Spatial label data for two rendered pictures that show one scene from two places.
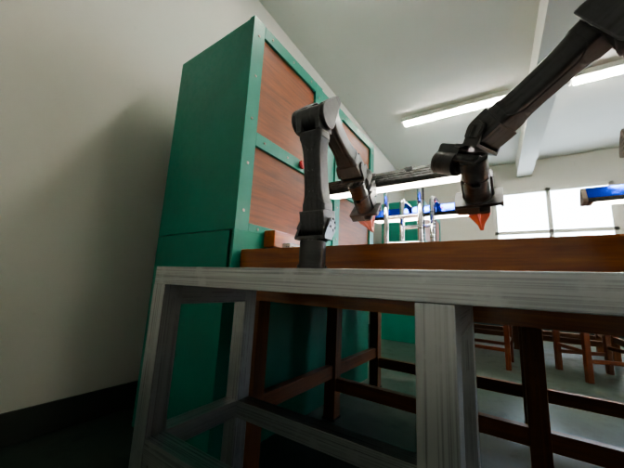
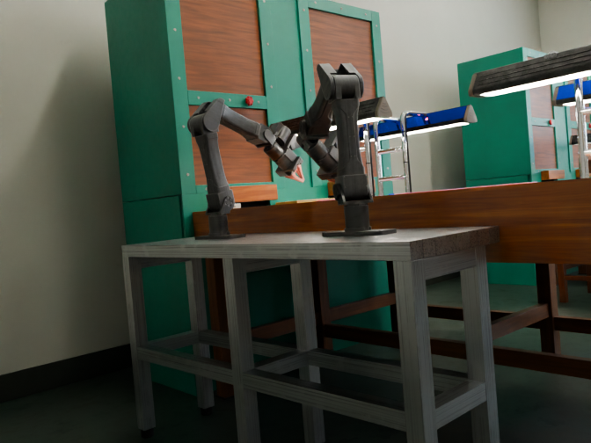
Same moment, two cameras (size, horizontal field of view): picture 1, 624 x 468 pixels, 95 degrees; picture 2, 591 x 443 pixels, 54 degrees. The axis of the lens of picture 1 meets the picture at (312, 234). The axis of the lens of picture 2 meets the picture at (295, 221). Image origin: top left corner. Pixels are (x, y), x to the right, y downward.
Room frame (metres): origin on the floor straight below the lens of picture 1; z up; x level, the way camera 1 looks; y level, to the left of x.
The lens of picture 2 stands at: (-1.15, -0.71, 0.76)
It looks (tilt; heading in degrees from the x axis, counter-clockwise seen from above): 2 degrees down; 14
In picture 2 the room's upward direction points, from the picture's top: 5 degrees counter-clockwise
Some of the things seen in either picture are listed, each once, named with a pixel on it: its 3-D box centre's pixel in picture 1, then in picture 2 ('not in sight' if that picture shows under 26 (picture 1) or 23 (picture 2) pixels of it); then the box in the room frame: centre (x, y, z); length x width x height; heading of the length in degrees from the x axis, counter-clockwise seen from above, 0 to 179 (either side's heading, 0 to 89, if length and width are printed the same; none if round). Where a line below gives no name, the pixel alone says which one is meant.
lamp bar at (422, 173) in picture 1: (389, 180); (322, 120); (1.10, -0.30, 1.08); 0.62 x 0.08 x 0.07; 56
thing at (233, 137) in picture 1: (293, 179); (260, 99); (1.78, 0.13, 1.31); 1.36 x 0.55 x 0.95; 146
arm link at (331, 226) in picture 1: (314, 230); (218, 206); (0.68, -0.01, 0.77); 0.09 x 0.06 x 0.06; 59
